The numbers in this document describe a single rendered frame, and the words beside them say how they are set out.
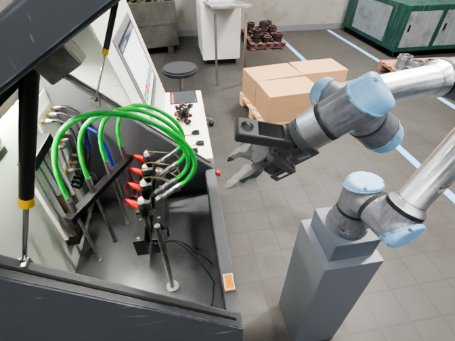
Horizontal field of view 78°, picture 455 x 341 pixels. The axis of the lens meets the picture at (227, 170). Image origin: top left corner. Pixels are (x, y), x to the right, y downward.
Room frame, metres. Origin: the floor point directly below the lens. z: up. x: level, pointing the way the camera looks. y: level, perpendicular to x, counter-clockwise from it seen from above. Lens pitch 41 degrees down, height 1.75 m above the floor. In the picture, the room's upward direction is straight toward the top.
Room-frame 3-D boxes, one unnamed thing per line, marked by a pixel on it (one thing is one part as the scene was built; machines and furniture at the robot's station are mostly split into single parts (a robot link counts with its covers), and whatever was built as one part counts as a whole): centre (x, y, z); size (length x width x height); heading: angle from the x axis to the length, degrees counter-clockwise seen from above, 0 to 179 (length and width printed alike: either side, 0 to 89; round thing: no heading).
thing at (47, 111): (0.79, 0.56, 1.20); 0.13 x 0.03 x 0.31; 9
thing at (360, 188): (0.67, -0.46, 1.07); 0.13 x 0.12 x 0.14; 21
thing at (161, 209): (0.71, 0.28, 0.91); 0.34 x 0.10 x 0.15; 9
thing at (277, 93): (3.17, -0.89, 0.24); 1.30 x 0.89 x 0.47; 104
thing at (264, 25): (6.07, -0.70, 0.19); 1.10 x 0.72 x 0.37; 10
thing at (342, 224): (0.68, -0.45, 0.95); 0.15 x 0.15 x 0.10
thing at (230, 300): (0.63, 0.03, 0.87); 0.62 x 0.04 x 0.16; 9
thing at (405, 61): (4.29, -3.07, 0.17); 1.19 x 0.83 x 0.35; 101
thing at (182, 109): (1.34, 0.23, 1.01); 0.23 x 0.11 x 0.06; 9
